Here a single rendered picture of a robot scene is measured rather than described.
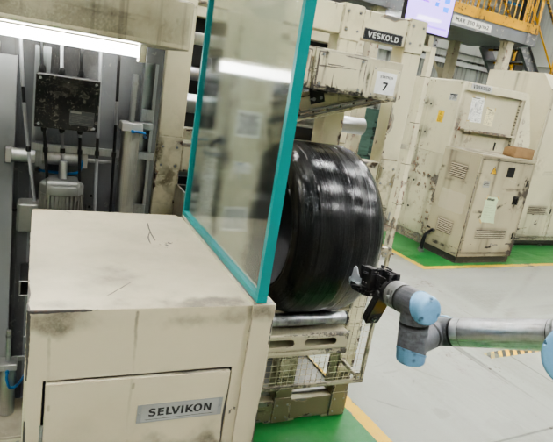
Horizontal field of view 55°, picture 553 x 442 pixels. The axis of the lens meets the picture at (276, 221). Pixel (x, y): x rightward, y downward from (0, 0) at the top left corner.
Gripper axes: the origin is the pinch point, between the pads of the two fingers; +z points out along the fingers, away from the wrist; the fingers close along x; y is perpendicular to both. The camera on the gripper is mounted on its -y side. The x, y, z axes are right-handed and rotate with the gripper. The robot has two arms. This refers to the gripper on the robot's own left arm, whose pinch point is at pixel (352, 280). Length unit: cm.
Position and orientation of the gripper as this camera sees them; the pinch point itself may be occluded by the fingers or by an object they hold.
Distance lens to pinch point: 164.0
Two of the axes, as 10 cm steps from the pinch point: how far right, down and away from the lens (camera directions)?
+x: -9.1, -0.4, -4.1
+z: -4.0, -1.7, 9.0
